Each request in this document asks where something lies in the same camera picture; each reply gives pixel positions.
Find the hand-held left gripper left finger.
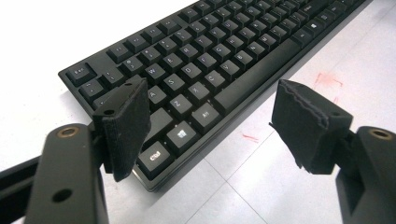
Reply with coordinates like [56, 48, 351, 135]
[92, 77, 152, 183]

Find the black computer keyboard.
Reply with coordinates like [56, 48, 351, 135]
[57, 0, 375, 192]

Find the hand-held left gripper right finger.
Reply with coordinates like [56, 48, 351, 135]
[269, 78, 355, 175]

